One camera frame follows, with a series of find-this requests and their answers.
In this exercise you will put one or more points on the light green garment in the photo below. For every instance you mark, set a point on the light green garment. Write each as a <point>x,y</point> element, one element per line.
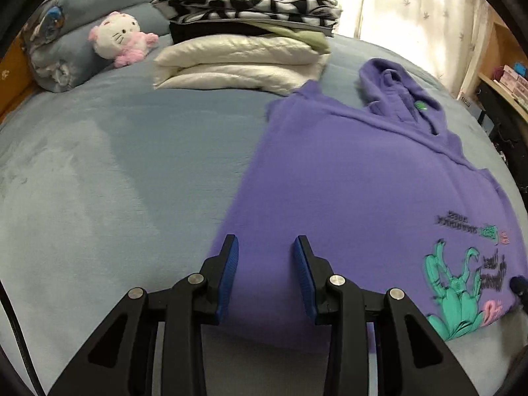
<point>305,37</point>

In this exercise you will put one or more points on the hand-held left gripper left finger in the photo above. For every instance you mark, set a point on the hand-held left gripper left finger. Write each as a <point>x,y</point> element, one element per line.
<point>229,272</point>

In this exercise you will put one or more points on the floral sheer curtain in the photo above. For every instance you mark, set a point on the floral sheer curtain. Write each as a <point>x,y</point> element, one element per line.
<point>412,16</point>

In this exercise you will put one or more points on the orange wooden headboard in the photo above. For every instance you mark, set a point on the orange wooden headboard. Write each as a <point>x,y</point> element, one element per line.
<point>12,74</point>

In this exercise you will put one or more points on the folded blue-grey quilt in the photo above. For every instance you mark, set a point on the folded blue-grey quilt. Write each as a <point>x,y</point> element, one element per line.
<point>82,4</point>

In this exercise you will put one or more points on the purple zip hoodie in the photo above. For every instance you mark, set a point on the purple zip hoodie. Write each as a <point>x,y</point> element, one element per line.
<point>330,173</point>

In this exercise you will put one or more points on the white printed box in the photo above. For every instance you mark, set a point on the white printed box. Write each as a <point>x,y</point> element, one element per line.
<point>470,105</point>

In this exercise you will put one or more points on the wooden shelf unit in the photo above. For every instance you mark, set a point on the wooden shelf unit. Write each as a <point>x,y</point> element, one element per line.
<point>501,45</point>

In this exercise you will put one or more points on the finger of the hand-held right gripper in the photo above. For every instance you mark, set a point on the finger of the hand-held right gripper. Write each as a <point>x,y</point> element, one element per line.
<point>519,285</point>

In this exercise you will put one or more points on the white pink cat plush toy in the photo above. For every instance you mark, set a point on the white pink cat plush toy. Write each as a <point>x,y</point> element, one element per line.
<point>113,35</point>

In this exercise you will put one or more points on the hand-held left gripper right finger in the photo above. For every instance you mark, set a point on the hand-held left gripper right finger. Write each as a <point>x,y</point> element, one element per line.
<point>303,276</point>

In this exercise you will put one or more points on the black bag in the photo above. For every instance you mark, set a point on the black bag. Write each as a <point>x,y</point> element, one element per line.
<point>511,132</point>

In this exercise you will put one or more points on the black folded garment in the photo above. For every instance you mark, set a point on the black folded garment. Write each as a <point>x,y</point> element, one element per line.
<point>214,33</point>

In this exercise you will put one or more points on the stack of pink storage boxes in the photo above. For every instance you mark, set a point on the stack of pink storage boxes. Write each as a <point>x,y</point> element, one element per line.
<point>517,80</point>

